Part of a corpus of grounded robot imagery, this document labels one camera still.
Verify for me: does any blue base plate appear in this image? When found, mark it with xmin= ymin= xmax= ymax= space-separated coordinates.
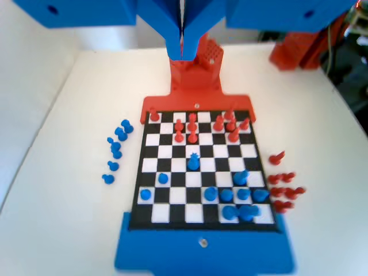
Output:
xmin=114 ymin=212 xmax=297 ymax=276

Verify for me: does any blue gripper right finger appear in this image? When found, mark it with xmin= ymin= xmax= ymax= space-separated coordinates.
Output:
xmin=183 ymin=0 xmax=239 ymax=61

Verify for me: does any red queen chess piece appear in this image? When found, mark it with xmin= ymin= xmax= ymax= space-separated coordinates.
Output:
xmin=187 ymin=113 xmax=198 ymax=132

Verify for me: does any blue queen chess piece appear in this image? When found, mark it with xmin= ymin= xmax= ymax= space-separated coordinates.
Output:
xmin=186 ymin=152 xmax=200 ymax=171

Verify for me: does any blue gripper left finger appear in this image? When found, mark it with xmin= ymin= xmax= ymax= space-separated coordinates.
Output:
xmin=137 ymin=0 xmax=183 ymax=61

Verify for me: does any black and white chessboard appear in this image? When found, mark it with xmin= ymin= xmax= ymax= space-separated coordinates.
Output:
xmin=128 ymin=110 xmax=282 ymax=233

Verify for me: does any red bishop chess piece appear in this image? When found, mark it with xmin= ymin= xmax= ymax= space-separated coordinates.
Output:
xmin=283 ymin=186 xmax=307 ymax=199
xmin=273 ymin=200 xmax=294 ymax=213

